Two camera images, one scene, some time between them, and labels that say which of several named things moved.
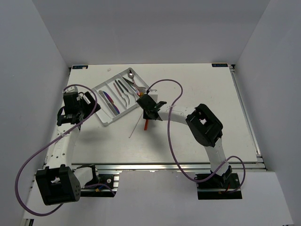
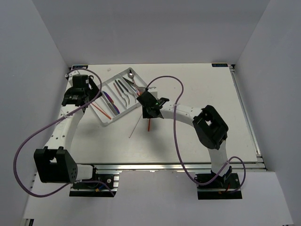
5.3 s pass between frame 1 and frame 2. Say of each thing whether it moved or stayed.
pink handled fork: stayed
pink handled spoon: stayed
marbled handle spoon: moved
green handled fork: stayed
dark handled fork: stayed
